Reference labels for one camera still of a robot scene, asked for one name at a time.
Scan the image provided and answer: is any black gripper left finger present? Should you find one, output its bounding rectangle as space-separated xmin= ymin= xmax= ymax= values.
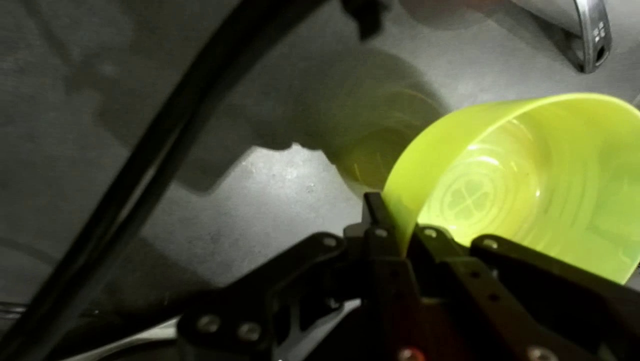
xmin=173 ymin=191 xmax=418 ymax=361

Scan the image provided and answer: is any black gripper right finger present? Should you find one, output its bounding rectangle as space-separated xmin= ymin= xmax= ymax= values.
xmin=405 ymin=223 xmax=640 ymax=361

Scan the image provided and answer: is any light green plastic bowl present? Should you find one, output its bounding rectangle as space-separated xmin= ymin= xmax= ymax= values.
xmin=379 ymin=91 xmax=640 ymax=286

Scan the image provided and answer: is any red measuring cup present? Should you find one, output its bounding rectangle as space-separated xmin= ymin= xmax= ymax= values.
xmin=398 ymin=0 xmax=614 ymax=74

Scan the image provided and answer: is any black power cable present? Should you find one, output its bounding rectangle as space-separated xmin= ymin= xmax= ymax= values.
xmin=0 ymin=0 xmax=388 ymax=361

